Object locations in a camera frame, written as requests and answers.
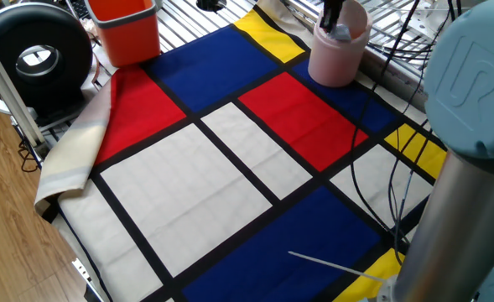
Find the black keyboard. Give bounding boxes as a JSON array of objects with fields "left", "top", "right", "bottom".
[{"left": 64, "top": 0, "right": 91, "bottom": 21}]

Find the white cable tie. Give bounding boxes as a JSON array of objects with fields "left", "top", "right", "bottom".
[{"left": 288, "top": 250, "right": 389, "bottom": 284}]

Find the orange plastic bin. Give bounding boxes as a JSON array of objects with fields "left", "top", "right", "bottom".
[{"left": 83, "top": 0, "right": 163, "bottom": 69}]

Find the black round object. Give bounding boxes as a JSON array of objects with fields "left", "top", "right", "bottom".
[{"left": 195, "top": 0, "right": 227, "bottom": 13}]

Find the silver metal plate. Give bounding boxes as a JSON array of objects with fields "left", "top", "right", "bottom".
[{"left": 398, "top": 7, "right": 445, "bottom": 42}]

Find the metal angle bracket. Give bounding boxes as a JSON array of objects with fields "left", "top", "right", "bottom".
[{"left": 70, "top": 258, "right": 113, "bottom": 302}]

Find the wire grid rack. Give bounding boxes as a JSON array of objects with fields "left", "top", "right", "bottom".
[{"left": 290, "top": 0, "right": 461, "bottom": 72}]

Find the colour block tablecloth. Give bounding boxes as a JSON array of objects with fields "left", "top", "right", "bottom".
[{"left": 34, "top": 0, "right": 449, "bottom": 302}]

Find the aluminium frame post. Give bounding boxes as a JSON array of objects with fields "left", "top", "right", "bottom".
[{"left": 0, "top": 24, "right": 49, "bottom": 159}]

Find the white paper ball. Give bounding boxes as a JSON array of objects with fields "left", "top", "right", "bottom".
[{"left": 329, "top": 23, "right": 353, "bottom": 43}]

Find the black round fan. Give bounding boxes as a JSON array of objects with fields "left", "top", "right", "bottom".
[{"left": 0, "top": 2, "right": 95, "bottom": 121}]

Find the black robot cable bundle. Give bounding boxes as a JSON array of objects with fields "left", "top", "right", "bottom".
[{"left": 349, "top": 0, "right": 464, "bottom": 268}]

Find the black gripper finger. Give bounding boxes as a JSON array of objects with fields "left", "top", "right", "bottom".
[
  {"left": 332, "top": 0, "right": 346, "bottom": 27},
  {"left": 319, "top": 0, "right": 335, "bottom": 34}
]

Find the pink swing-lid trash can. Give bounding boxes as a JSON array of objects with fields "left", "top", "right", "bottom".
[{"left": 307, "top": 0, "right": 374, "bottom": 88}]

